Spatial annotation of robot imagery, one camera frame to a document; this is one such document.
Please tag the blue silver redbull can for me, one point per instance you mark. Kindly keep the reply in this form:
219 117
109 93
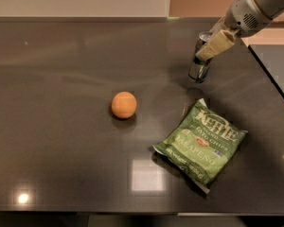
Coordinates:
198 68

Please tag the green kettle chips bag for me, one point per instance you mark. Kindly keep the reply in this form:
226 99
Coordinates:
201 145

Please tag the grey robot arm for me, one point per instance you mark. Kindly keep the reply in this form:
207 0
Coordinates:
272 8

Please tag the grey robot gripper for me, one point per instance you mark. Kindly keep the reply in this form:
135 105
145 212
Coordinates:
242 19

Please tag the orange fruit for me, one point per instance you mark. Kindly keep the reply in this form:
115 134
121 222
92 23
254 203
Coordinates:
124 105

